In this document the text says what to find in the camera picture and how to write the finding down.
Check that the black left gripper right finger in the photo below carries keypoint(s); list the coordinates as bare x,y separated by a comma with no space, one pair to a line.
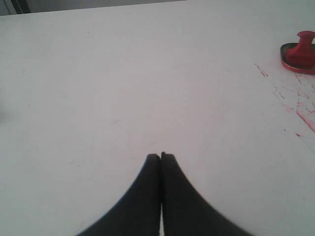
184,211

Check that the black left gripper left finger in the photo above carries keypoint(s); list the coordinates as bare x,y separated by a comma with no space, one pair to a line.
137,213

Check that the dark post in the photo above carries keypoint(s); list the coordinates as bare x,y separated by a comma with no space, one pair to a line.
21,6

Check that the red rubber stamp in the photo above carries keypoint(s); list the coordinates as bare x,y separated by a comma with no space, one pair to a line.
301,49

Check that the gold tin lid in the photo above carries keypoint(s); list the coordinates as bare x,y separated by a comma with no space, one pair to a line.
295,68

